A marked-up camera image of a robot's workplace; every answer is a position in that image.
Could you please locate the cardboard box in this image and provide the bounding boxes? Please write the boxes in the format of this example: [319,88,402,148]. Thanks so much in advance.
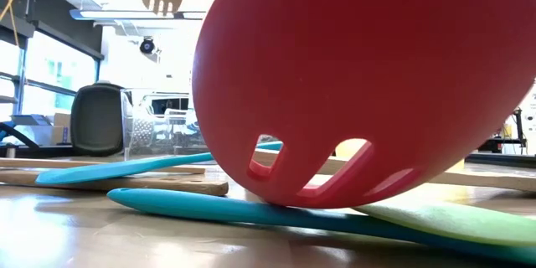
[49,111,72,146]

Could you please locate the teal silicone spoon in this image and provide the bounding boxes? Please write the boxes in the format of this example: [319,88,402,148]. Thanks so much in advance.
[106,187,536,266]

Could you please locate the black ceiling camera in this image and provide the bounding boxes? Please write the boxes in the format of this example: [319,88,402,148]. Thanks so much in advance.
[138,36,157,55]

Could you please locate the metal box grater teal trim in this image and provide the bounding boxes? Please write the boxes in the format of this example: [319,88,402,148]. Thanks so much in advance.
[124,91,157,157]

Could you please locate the thin blue silicone spatula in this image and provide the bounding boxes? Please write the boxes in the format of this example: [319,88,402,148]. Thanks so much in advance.
[34,141,285,186]

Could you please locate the red slotted spoon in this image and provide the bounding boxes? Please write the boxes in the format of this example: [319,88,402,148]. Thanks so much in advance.
[191,0,536,210]

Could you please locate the LED light bar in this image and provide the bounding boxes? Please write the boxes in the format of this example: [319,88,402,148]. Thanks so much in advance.
[69,8,208,22]

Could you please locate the green silicone spatula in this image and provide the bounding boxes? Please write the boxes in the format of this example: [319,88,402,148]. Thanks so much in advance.
[354,199,536,249]

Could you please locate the wooden spatula with handle hole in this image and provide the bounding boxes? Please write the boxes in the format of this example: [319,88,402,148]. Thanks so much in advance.
[0,168,229,197]

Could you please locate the wooden slotted spatula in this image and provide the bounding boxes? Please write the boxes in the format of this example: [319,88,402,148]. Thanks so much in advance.
[250,148,536,194]

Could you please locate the clear plastic bin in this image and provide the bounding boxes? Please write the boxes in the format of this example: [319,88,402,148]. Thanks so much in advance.
[120,86,210,161]

